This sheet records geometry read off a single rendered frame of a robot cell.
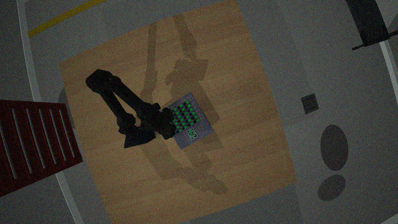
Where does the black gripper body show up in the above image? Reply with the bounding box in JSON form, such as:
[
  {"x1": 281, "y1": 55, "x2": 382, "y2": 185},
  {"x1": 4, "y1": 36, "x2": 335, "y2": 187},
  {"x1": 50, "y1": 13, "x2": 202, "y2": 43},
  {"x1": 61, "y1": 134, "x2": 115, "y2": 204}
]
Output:
[{"x1": 153, "y1": 103, "x2": 170, "y2": 140}]

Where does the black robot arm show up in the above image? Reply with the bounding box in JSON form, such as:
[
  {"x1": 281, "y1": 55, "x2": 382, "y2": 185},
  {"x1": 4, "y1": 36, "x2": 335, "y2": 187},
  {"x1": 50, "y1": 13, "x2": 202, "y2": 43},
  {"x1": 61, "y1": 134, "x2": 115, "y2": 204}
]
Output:
[{"x1": 85, "y1": 69, "x2": 176, "y2": 141}]

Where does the grey switch panel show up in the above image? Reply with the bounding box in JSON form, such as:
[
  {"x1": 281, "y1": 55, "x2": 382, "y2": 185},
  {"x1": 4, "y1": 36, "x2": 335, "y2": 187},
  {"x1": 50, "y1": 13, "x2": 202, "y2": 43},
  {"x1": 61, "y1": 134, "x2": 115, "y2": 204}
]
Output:
[{"x1": 167, "y1": 92, "x2": 214, "y2": 149}]

